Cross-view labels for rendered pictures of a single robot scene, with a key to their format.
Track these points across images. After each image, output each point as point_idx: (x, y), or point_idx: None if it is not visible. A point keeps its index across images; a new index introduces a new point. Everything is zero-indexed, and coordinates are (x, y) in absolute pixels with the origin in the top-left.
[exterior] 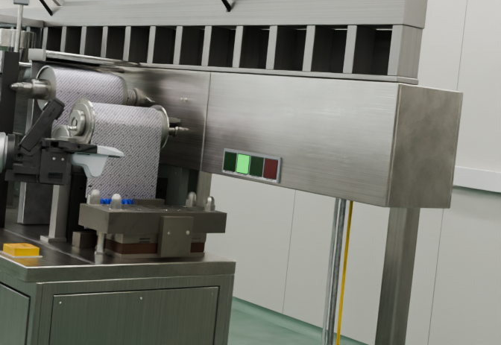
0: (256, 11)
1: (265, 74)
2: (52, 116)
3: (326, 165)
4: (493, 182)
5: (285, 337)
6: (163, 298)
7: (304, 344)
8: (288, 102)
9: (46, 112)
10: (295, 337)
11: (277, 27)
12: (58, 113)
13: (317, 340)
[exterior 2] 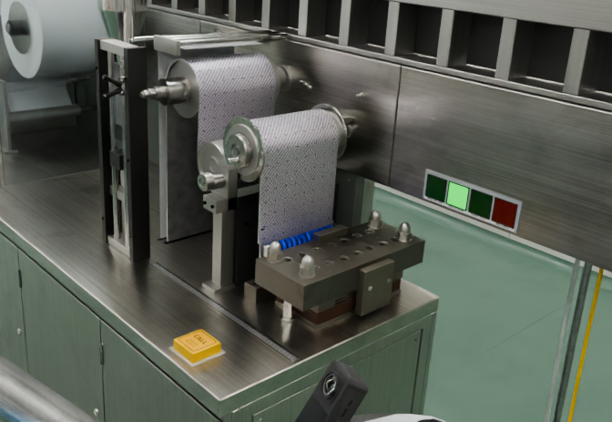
0: None
1: (494, 86)
2: (347, 415)
3: (604, 231)
4: None
5: (373, 209)
6: (368, 365)
7: (392, 217)
8: (537, 132)
9: (337, 410)
10: (382, 209)
11: (516, 22)
12: (358, 406)
13: (401, 210)
